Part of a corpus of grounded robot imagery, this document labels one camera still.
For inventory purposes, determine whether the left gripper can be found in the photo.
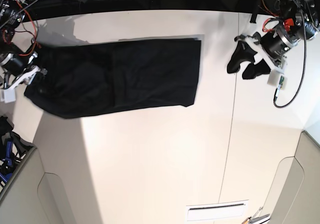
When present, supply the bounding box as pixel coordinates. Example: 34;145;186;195
226;24;299;79

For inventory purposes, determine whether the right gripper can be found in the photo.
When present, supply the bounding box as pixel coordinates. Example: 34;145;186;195
0;51;48;89

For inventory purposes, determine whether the black T-shirt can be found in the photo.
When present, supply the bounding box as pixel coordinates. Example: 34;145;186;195
24;38;202;119

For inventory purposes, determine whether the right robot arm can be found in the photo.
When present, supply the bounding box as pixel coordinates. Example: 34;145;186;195
0;0;46;91

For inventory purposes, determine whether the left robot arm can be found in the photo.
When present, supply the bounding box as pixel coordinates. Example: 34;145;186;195
226;0;320;79

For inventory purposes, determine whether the blue black clutter pile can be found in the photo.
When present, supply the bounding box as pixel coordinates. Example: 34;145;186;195
0;116;33;188

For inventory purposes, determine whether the beige left chair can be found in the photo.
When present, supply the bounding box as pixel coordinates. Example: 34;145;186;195
0;146;63;224

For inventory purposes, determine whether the beige chair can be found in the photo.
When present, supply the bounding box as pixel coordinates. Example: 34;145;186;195
0;146;63;224
261;132;320;224

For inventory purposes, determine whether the beige right chair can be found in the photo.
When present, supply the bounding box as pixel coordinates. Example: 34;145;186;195
261;132;320;224

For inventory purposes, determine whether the grey pliers tool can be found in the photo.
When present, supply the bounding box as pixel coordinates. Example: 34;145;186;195
241;207;271;224

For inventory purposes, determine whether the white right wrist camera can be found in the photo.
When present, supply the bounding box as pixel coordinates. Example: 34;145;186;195
0;89;16;103

